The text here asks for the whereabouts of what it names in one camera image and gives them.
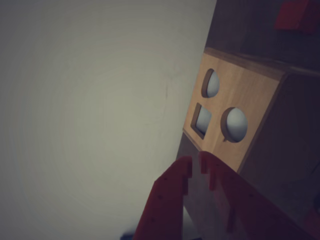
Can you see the wooden shape sorter box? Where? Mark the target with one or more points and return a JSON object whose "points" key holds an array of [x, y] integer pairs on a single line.
{"points": [[250, 87]]}

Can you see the red cube block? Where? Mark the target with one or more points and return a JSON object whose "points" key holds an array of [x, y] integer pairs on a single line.
{"points": [[295, 15]]}

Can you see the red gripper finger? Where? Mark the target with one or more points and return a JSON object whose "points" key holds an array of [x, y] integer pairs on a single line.
{"points": [[165, 205], [250, 212]]}

